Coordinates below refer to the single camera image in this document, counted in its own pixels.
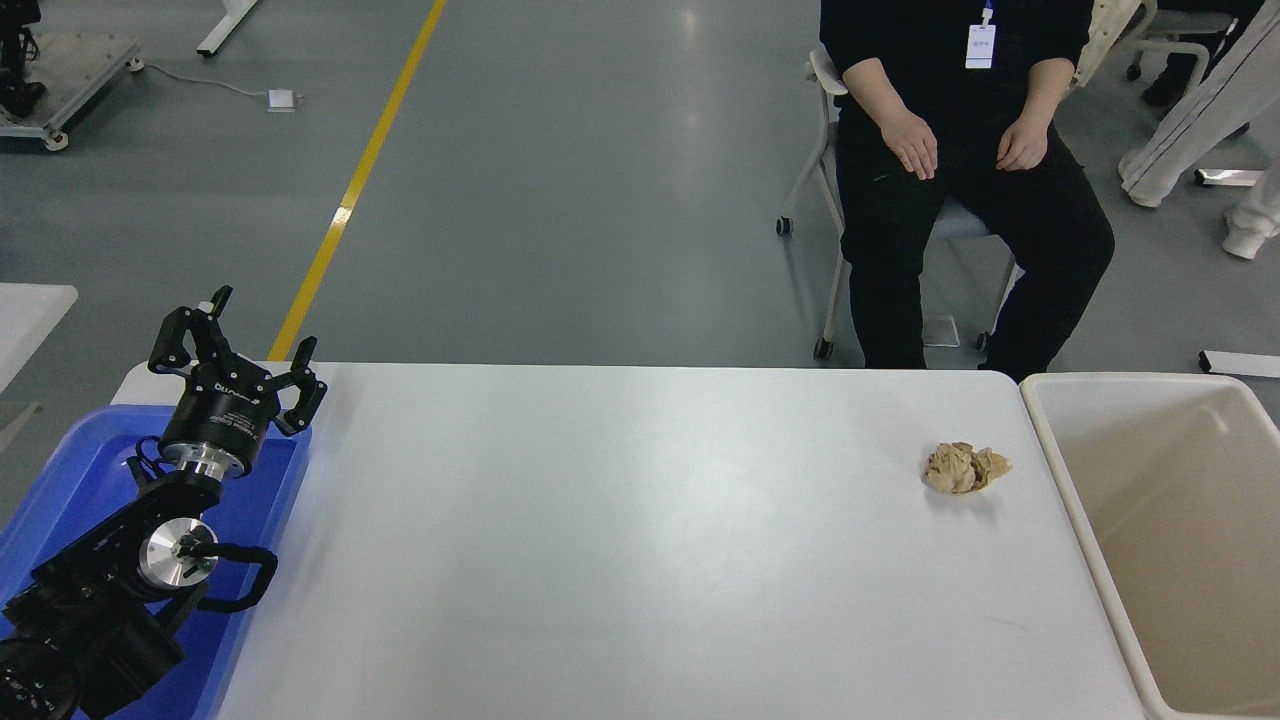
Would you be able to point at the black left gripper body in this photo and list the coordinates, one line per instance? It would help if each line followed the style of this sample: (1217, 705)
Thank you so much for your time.
(222, 415)

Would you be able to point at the tan paper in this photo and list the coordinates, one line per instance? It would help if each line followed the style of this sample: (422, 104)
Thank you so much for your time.
(965, 468)

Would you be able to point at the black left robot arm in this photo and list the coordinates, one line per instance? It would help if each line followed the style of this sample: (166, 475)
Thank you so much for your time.
(90, 610)

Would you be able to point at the person's right hand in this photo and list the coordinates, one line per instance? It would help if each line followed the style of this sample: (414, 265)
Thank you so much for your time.
(912, 145)

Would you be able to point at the person's left hand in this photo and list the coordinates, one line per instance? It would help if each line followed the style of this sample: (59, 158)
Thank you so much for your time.
(1022, 145)

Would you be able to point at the blue plastic tray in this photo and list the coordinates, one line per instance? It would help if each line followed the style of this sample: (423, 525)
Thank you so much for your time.
(95, 470)

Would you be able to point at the white side table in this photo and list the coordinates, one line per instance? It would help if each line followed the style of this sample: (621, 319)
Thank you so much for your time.
(25, 320)

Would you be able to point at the white floor power box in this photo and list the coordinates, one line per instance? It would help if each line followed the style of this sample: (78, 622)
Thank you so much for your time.
(281, 99)

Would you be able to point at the grey wheeled platform cart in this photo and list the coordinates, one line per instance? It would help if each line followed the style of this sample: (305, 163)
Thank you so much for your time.
(75, 70)

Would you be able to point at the white desk leg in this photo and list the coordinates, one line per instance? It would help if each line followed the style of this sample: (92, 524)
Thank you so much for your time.
(225, 25)

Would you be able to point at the shiny grey floor plate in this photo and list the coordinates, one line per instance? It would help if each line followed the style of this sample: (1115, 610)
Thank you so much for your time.
(941, 330)

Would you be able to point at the grey office chair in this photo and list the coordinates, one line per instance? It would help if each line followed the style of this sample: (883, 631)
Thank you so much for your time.
(960, 222)

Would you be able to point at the seated person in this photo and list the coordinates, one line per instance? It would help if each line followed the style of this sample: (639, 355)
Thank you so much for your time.
(960, 220)

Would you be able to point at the white chair with cream back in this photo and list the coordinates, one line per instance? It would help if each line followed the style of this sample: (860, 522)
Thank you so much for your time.
(1105, 30)

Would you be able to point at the large pale bin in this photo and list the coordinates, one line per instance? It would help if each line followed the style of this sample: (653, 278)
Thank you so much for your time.
(1180, 560)

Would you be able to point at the person in white trousers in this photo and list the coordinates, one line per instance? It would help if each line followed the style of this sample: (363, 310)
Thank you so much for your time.
(1190, 120)

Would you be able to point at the person in black trousers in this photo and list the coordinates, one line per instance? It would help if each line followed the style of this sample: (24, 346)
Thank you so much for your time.
(1180, 80)

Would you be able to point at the white floor bar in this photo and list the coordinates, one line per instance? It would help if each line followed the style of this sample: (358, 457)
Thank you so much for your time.
(1228, 178)
(1240, 362)

